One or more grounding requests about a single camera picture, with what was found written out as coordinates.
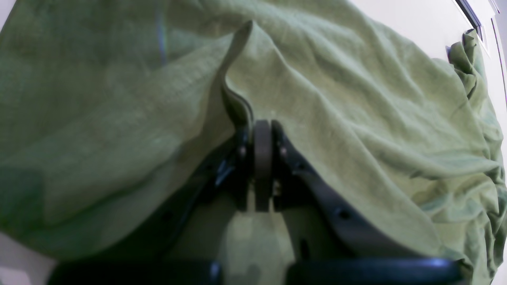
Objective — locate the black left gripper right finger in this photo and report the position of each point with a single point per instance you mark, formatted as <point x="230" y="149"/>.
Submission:
<point x="333" y="243"/>

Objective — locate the green t-shirt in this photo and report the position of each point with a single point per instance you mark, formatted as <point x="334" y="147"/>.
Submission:
<point x="109" y="106"/>

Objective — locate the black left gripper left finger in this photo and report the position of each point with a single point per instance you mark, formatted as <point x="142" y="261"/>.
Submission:
<point x="176" y="244"/>

